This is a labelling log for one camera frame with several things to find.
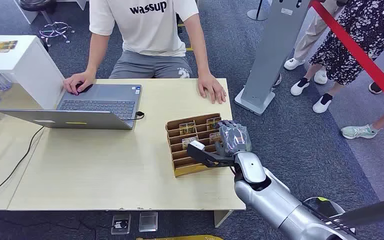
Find standing person floral garment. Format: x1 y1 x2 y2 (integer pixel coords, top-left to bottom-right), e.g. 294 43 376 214
289 0 384 115

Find white table leg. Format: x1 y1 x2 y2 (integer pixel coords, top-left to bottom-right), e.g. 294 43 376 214
213 209 235 229

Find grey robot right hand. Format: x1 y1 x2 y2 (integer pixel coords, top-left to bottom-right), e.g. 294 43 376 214
214 119 253 158

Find black computer mouse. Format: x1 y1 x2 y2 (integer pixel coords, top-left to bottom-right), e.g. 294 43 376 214
75 83 94 94

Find dark grey bar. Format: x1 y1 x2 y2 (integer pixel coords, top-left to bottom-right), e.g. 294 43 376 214
330 195 384 229

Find floor outlet box with plug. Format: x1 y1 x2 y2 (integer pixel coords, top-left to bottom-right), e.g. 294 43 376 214
110 213 133 236

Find long black cable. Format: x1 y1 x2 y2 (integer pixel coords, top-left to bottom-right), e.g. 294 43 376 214
0 125 46 207

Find white cabinet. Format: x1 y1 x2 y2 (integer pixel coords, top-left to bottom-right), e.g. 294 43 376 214
0 34 66 111

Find seated person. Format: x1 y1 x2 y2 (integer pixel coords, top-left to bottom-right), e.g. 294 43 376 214
62 0 228 105

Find red barrier belt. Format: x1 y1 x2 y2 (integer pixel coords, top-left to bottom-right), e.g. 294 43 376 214
309 0 384 116

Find black laptop plug cable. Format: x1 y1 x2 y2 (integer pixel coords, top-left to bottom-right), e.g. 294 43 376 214
125 111 146 122

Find grey stanchion base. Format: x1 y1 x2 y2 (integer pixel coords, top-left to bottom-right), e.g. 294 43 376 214
246 0 270 22

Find yellow floor strip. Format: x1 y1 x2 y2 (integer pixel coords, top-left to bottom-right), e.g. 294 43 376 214
134 234 225 240

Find clear floor outlet cover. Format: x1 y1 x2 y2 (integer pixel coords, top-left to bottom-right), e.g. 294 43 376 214
137 211 159 233

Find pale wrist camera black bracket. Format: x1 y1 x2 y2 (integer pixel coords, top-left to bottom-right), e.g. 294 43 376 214
186 140 237 169

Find person's left hand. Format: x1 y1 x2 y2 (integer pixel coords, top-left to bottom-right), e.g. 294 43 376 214
196 73 228 105

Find brown wooden card holder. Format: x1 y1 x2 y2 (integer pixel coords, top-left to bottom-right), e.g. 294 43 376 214
165 113 233 178

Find grey laptop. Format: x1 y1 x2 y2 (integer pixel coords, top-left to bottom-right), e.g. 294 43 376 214
0 83 143 131

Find standing person beige trousers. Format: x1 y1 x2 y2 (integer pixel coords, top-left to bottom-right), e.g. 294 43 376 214
283 0 343 71

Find person's right hand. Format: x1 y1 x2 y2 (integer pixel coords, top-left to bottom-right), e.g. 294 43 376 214
62 70 96 96

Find gold card on cabinet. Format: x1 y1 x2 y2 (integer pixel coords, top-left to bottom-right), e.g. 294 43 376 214
0 40 19 54

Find grey kiosk stand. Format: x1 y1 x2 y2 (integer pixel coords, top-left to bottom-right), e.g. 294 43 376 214
234 0 312 116

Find standing person green shoes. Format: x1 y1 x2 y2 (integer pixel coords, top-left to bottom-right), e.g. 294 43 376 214
340 105 384 173

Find black stool chrome base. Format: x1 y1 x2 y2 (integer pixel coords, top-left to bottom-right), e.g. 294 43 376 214
18 0 76 48

